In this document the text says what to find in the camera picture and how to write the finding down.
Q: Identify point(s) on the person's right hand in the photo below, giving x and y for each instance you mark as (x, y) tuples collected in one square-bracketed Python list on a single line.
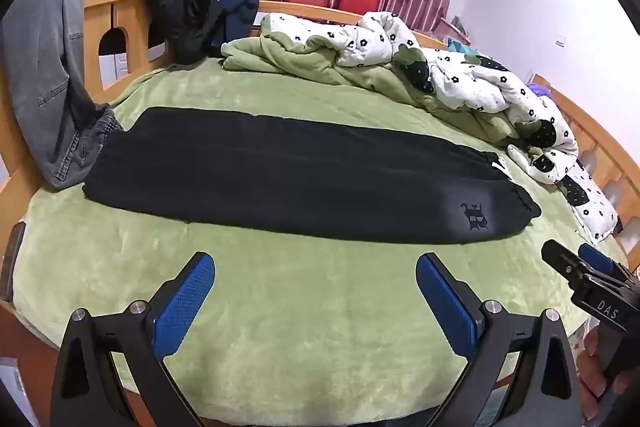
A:
[(592, 367)]

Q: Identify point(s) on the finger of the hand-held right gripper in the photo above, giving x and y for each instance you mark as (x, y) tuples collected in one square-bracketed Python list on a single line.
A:
[(597, 259), (562, 262)]

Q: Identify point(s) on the purple cloth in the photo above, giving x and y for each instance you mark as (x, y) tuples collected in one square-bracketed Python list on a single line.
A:
[(541, 91)]

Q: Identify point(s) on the dark flat object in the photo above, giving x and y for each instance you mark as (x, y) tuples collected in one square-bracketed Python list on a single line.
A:
[(11, 262)]

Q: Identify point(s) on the green white floral quilt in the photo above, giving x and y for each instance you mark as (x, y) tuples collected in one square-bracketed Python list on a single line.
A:
[(465, 82)]

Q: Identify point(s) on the green fleece blanket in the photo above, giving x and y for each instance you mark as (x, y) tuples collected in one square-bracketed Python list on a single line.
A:
[(325, 302)]

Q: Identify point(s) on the teal patterned pillow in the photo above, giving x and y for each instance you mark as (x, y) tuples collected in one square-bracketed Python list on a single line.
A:
[(462, 46)]

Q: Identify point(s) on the navy garment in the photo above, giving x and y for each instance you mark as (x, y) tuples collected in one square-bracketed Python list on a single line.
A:
[(235, 19)]

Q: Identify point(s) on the grey jeans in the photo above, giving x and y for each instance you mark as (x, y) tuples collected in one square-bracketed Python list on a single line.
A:
[(45, 72)]

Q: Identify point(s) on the black jacket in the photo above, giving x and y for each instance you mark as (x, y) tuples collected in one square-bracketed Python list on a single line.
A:
[(175, 7)]

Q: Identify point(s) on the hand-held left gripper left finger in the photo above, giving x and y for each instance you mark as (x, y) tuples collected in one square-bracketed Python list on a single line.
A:
[(184, 304)]

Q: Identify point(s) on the black pants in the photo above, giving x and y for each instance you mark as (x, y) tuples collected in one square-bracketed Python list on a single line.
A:
[(300, 177)]

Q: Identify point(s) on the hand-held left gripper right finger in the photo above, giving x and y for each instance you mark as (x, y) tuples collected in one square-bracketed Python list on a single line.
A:
[(447, 307)]

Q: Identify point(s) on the wooden bed frame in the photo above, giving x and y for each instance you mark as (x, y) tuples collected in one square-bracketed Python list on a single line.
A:
[(97, 4)]

